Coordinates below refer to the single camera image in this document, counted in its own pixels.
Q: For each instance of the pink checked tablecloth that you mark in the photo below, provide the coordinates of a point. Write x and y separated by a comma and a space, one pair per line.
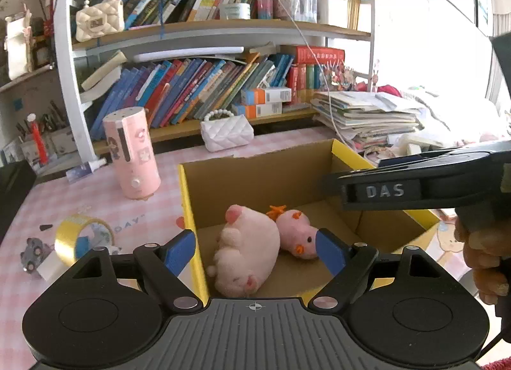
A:
99, 210

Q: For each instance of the white blanket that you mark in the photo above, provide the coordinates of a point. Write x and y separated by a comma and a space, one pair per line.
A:
451, 114

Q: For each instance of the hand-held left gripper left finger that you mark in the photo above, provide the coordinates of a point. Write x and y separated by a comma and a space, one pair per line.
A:
181, 249

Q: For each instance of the red pen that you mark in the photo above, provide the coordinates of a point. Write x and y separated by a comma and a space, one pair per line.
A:
38, 138

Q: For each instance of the cream quilted purse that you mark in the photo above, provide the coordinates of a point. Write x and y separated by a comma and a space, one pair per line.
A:
99, 19

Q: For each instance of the white metal bookshelf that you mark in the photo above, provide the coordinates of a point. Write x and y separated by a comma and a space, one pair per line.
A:
223, 30

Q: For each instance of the yellow tape roll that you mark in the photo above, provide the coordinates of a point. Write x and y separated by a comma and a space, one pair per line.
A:
66, 240

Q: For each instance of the small white staple box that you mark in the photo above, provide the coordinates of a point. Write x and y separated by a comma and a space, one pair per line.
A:
51, 268

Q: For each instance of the stack of magazines and papers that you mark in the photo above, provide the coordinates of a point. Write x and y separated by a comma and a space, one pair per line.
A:
367, 114

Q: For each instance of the black flat object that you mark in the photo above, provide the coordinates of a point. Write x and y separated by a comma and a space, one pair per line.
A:
14, 198

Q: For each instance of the white round jar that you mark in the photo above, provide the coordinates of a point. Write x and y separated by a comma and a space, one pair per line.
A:
235, 11

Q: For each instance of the white quilted purse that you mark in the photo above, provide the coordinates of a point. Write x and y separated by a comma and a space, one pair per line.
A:
225, 134

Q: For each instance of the pink cylinder humidifier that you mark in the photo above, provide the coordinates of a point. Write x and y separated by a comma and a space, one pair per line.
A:
133, 150

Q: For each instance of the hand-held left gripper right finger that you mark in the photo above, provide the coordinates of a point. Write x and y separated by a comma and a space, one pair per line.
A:
329, 253

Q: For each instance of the small pink plush toy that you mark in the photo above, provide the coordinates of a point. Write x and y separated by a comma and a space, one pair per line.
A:
297, 234

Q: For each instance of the row of blue and red books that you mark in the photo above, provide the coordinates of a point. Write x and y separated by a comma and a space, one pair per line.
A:
191, 90

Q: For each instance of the yellow cardboard box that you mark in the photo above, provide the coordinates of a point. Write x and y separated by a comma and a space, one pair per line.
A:
255, 178

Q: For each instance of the grey-blue toy car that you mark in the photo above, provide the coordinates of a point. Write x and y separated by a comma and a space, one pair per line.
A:
34, 252

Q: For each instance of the orange and white box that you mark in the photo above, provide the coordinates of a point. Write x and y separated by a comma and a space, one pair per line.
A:
257, 110
267, 95

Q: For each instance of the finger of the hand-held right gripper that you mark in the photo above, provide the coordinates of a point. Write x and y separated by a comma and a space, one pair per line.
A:
334, 184

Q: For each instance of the large pink plush pig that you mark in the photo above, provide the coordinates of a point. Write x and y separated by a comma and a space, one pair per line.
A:
247, 242

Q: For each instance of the person's right hand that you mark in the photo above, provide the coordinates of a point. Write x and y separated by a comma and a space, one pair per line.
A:
481, 252

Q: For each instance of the white pen holder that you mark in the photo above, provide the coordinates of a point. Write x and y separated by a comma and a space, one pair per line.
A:
331, 11

